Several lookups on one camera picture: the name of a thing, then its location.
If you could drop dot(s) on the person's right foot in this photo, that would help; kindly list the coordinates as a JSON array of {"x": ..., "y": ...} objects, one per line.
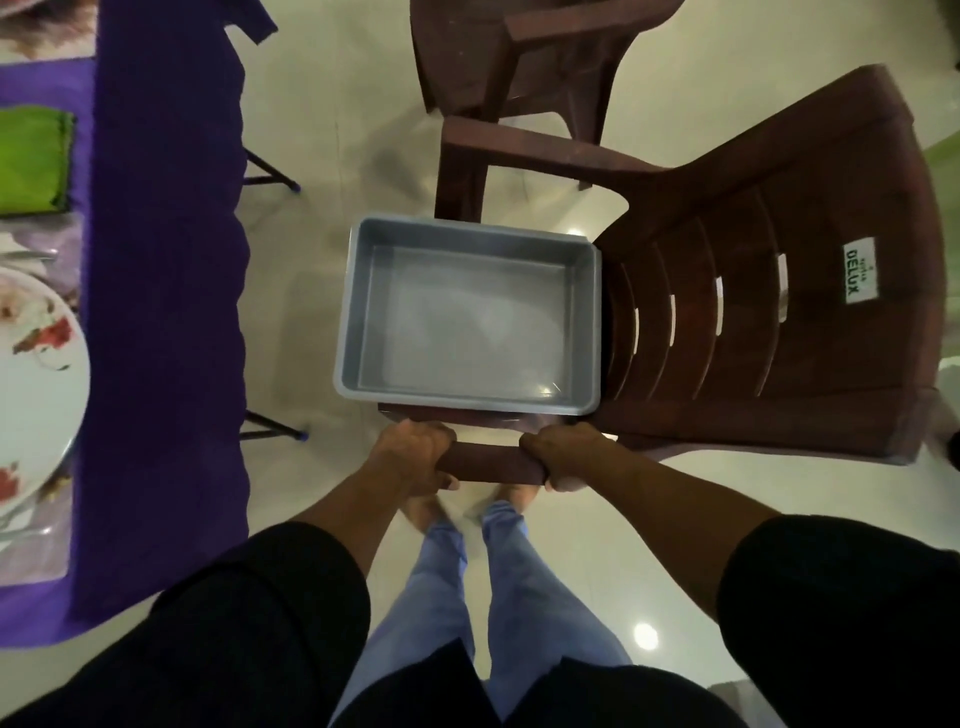
[{"x": 517, "y": 496}]

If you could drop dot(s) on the grey plastic tub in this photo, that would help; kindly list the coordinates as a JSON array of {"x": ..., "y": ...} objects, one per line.
[{"x": 465, "y": 322}]

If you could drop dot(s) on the person's foot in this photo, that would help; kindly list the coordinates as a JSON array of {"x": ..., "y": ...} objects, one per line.
[
  {"x": 424, "y": 510},
  {"x": 517, "y": 496}
]

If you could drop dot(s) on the person's black shirt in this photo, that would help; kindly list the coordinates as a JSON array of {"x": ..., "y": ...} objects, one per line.
[{"x": 225, "y": 637}]

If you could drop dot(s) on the brown plastic armchair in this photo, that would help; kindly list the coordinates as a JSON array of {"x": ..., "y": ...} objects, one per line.
[
  {"x": 750, "y": 360},
  {"x": 465, "y": 52}
]

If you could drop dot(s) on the person's right hand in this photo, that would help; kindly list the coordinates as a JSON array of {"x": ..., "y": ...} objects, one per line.
[{"x": 574, "y": 450}]

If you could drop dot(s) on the white rose print plate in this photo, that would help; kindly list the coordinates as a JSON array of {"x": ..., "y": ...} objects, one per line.
[{"x": 37, "y": 405}]

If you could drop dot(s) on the steel table knife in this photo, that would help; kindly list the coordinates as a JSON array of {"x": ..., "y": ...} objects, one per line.
[{"x": 30, "y": 256}]

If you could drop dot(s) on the person's right forearm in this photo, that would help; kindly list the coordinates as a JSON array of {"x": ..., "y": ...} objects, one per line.
[{"x": 675, "y": 525}]

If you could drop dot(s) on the person's left foot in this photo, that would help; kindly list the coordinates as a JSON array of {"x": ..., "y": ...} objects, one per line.
[{"x": 424, "y": 510}]

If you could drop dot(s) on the green ribbed mat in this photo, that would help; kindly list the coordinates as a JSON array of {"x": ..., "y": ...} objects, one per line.
[{"x": 34, "y": 157}]

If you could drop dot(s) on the person's left hand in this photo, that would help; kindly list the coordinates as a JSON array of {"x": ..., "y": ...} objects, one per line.
[{"x": 416, "y": 457}]

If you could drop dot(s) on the purple tablecloth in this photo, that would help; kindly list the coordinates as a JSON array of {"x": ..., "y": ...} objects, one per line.
[{"x": 165, "y": 300}]

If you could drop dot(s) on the person's light blue trousers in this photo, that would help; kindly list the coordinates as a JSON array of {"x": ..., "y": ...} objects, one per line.
[{"x": 525, "y": 600}]

